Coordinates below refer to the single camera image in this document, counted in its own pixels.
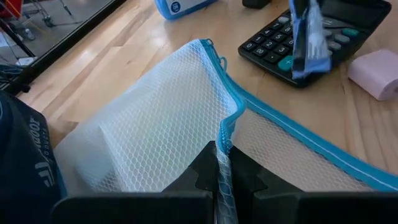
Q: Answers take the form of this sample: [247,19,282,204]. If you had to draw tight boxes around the blue cable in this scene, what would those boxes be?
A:
[0,63,25,83]

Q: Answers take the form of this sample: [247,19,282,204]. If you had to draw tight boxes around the pink card pack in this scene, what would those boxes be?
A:
[347,49,398,101]

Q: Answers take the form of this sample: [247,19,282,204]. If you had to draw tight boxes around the black metal table frame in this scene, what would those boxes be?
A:
[0,0,128,96]

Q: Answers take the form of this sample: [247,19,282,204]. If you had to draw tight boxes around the black rectangular device box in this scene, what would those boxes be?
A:
[241,0,271,9]

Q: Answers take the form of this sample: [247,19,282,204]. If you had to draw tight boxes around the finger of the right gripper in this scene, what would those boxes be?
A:
[289,0,308,79]
[306,0,332,75]

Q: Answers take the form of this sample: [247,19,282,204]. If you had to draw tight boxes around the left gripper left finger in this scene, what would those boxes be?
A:
[51,141,218,224]

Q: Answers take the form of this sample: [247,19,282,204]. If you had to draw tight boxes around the white mesh blue-zipper pouch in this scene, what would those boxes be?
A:
[54,39,398,224]

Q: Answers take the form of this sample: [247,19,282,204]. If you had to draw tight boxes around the dark blue Outdoor Products backpack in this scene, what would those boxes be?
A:
[0,90,67,224]

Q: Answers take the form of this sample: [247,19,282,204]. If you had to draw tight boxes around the blue first aid kit box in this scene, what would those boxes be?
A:
[154,0,218,21]

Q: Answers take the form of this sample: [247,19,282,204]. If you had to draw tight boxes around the wheeled stand legs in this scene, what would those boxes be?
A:
[29,0,73,28]

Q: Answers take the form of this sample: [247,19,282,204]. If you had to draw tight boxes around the black desk calculator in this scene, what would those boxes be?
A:
[238,0,392,88]

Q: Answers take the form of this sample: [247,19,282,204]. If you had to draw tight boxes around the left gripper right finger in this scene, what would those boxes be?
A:
[230,146,398,224]

